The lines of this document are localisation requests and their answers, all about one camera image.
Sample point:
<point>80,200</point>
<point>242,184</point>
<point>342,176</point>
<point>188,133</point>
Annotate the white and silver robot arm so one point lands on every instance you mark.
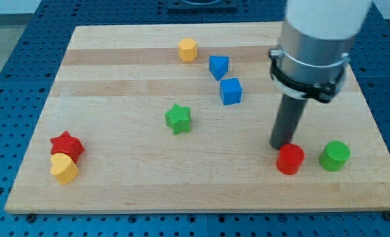
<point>312,53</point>

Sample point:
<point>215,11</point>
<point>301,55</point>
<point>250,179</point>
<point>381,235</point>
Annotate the green star block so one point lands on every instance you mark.
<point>178,118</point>

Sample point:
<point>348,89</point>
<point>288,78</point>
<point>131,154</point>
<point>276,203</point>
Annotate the red star block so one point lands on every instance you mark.
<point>67,144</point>

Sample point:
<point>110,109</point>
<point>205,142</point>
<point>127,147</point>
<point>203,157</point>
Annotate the wooden board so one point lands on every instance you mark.
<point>112,90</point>

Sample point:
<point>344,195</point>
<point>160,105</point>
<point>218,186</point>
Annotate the blue cube block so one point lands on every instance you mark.
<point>230,91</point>

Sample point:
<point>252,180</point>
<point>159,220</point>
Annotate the blue triangle block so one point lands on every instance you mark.
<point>218,66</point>

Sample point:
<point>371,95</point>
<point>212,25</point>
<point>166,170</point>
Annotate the yellow hexagon block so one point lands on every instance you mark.
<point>187,49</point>

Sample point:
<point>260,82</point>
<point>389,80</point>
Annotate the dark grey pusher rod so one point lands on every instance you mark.
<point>286,122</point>

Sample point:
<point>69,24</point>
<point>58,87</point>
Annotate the red cylinder block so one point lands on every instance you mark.
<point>290,159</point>

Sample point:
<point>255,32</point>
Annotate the yellow heart block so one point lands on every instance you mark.
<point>63,168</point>

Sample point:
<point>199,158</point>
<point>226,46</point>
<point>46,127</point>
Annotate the green cylinder block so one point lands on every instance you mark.
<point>334,156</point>

